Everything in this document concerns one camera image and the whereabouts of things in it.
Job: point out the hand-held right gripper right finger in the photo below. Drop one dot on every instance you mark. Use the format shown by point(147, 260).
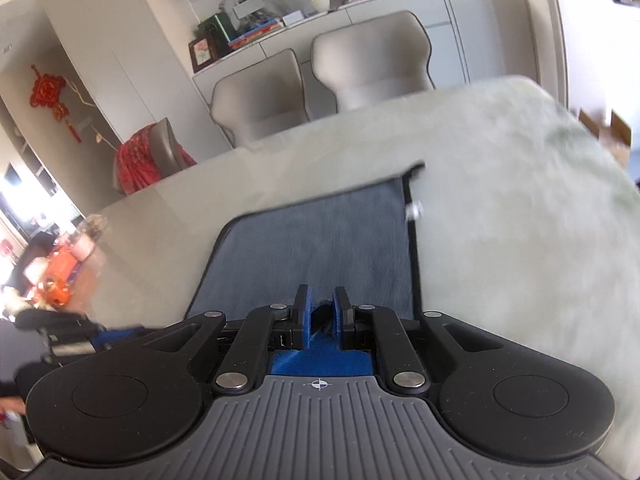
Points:
point(342, 312)

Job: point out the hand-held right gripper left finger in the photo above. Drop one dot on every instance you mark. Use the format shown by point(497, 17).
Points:
point(303, 312)

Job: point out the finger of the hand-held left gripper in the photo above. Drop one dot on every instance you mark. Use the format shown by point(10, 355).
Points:
point(116, 338)

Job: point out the grey-blue towel with black trim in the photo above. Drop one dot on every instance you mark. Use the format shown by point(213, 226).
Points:
point(320, 240)

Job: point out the orange object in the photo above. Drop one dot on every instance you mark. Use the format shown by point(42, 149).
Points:
point(56, 280)

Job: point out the chair draped with red cloth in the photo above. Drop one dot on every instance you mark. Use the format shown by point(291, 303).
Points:
point(145, 157)

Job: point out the beige upholstered chair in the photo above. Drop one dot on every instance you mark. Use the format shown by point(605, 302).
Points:
point(372, 60)
point(260, 100)

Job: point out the dark framed picture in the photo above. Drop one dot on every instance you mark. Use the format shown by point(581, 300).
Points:
point(201, 55)

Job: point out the stack of colourful books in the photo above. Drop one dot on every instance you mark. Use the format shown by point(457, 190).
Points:
point(255, 32)

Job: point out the tall white wardrobe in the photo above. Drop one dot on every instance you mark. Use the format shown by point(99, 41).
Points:
point(115, 45)

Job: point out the white box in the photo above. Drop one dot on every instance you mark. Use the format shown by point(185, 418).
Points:
point(294, 18)

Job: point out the green box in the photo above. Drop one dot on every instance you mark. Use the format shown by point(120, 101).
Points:
point(218, 28)

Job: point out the white sideboard cabinet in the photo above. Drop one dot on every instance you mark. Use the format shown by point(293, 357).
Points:
point(450, 35)

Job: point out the cardboard box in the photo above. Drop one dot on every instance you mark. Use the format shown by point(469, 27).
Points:
point(609, 134)

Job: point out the red knot wall ornament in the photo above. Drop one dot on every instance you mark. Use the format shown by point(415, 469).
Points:
point(49, 94)

